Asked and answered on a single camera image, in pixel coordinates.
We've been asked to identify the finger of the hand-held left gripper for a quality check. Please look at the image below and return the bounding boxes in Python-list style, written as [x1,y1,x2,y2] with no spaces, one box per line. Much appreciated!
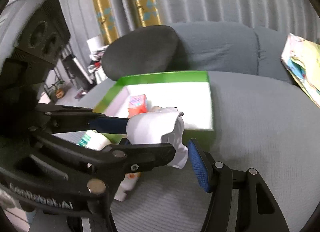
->
[31,133,177,184]
[35,104,129,135]

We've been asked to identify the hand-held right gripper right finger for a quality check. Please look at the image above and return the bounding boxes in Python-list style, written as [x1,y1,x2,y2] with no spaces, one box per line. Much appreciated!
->
[187,139,290,232]

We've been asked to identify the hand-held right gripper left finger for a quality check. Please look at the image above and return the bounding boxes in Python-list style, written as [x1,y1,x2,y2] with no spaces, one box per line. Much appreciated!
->
[86,179,119,232]

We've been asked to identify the green cardboard box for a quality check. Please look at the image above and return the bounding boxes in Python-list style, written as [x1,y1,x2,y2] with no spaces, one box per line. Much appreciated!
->
[93,71,216,148]

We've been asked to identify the small red pink box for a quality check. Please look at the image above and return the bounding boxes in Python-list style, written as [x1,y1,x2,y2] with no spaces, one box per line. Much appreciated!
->
[127,94,149,119]

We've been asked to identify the white container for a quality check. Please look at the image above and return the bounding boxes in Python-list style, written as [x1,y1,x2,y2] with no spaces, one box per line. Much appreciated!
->
[86,35,104,50]

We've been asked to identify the potted plant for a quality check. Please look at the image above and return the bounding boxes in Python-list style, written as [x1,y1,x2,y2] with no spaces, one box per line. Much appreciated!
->
[47,78,66,99]

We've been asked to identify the pile of clothes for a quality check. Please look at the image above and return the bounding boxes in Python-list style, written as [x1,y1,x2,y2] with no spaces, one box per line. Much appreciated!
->
[88,45,109,74]

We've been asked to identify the grey sofa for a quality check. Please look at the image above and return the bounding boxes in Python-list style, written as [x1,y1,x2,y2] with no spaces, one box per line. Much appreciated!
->
[55,22,320,232]

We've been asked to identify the dark grey cushion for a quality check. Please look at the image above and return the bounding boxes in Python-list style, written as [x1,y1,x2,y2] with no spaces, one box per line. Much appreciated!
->
[102,25,181,82]

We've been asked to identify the colourful picture book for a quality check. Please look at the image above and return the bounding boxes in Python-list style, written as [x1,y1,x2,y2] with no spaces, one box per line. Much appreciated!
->
[281,33,320,109]

